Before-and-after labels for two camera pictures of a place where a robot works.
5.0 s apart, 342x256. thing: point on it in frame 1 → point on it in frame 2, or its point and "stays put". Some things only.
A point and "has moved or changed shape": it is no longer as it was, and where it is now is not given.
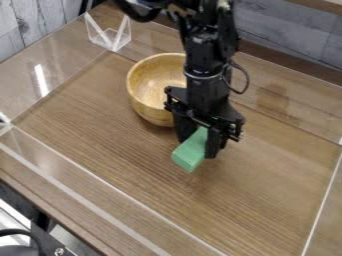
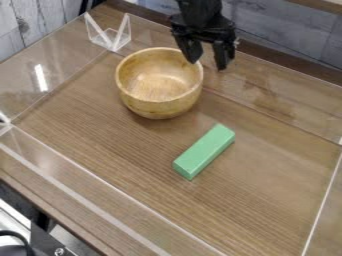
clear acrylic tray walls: x=87 y=144 stays put
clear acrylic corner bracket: x=110 y=38 stays put
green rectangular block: x=189 y=153 has moved or changed shape
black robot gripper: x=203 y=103 → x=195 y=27
